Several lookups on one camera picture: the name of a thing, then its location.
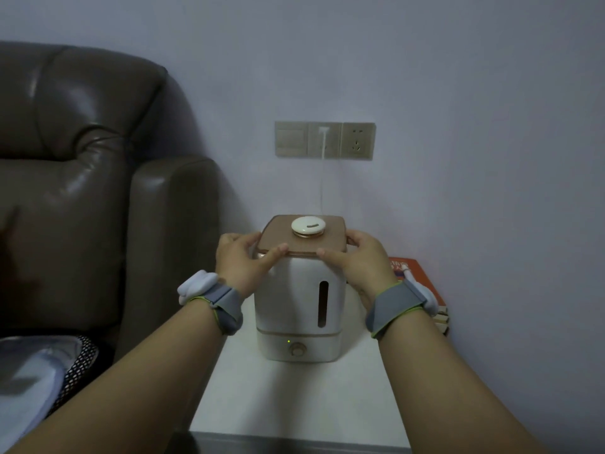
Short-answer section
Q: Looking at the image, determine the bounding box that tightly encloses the person's right forearm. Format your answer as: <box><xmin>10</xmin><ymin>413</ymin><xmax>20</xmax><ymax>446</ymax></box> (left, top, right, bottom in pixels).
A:
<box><xmin>377</xmin><ymin>308</ymin><xmax>555</xmax><ymax>454</ymax></box>

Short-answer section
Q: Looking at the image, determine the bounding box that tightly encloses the white humidifier body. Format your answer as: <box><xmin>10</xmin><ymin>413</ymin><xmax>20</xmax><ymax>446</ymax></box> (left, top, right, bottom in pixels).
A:
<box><xmin>253</xmin><ymin>250</ymin><xmax>349</xmax><ymax>364</ymax></box>

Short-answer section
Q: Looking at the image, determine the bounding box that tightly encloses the person's left forearm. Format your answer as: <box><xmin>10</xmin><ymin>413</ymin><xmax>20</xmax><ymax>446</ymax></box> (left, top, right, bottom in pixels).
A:
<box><xmin>0</xmin><ymin>300</ymin><xmax>237</xmax><ymax>454</ymax></box>

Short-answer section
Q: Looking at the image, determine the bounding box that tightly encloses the grey wristband with white tracker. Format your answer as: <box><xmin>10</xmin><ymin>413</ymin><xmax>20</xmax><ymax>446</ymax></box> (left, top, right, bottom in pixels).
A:
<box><xmin>177</xmin><ymin>270</ymin><xmax>245</xmax><ymax>336</ymax></box>
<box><xmin>365</xmin><ymin>270</ymin><xmax>438</xmax><ymax>340</ymax></box>

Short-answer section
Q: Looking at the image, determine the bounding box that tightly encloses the white round lid cap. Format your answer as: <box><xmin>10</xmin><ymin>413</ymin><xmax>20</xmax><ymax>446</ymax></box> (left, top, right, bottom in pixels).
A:
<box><xmin>291</xmin><ymin>216</ymin><xmax>328</xmax><ymax>238</ymax></box>

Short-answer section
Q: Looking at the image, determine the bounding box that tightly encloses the gold wall switch plate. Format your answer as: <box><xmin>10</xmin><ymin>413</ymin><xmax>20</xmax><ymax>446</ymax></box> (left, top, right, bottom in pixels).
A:
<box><xmin>274</xmin><ymin>120</ymin><xmax>309</xmax><ymax>158</ymax></box>

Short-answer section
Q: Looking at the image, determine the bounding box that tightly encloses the brown humidifier lid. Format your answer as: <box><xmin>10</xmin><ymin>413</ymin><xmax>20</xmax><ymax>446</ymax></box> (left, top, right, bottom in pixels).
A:
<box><xmin>256</xmin><ymin>214</ymin><xmax>349</xmax><ymax>259</ymax></box>

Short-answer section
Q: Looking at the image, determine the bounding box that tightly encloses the brown leather sofa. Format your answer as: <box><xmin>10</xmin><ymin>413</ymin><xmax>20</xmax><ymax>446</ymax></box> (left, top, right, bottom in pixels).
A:
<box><xmin>0</xmin><ymin>40</ymin><xmax>221</xmax><ymax>362</ymax></box>

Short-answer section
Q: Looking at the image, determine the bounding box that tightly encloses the person's right hand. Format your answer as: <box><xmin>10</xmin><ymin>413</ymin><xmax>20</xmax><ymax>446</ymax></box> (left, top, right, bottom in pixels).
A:
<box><xmin>316</xmin><ymin>230</ymin><xmax>399</xmax><ymax>311</ymax></box>

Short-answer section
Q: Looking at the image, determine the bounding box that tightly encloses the gold wall socket with plug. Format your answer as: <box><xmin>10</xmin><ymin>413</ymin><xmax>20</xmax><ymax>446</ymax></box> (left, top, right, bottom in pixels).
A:
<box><xmin>307</xmin><ymin>121</ymin><xmax>343</xmax><ymax>160</ymax></box>

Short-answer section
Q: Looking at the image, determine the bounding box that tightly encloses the light blue cloth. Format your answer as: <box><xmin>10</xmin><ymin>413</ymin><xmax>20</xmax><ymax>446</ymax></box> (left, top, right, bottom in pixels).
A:
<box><xmin>0</xmin><ymin>334</ymin><xmax>85</xmax><ymax>440</ymax></box>

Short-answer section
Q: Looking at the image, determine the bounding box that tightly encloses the black white dotted fabric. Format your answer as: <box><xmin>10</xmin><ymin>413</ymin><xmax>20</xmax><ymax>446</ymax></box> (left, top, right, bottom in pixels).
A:
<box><xmin>47</xmin><ymin>335</ymin><xmax>101</xmax><ymax>416</ymax></box>

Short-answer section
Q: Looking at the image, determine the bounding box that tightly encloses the white power cable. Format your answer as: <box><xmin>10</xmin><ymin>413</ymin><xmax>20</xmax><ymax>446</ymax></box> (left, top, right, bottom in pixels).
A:
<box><xmin>318</xmin><ymin>127</ymin><xmax>331</xmax><ymax>218</ymax></box>

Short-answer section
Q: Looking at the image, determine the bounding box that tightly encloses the person's left hand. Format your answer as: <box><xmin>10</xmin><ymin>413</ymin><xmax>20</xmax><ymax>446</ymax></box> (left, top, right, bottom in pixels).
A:
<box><xmin>216</xmin><ymin>232</ymin><xmax>290</xmax><ymax>302</ymax></box>

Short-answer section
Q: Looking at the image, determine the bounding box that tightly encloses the gold empty wall socket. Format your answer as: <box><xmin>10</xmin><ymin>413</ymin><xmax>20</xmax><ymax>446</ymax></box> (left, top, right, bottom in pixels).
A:
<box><xmin>341</xmin><ymin>122</ymin><xmax>377</xmax><ymax>161</ymax></box>

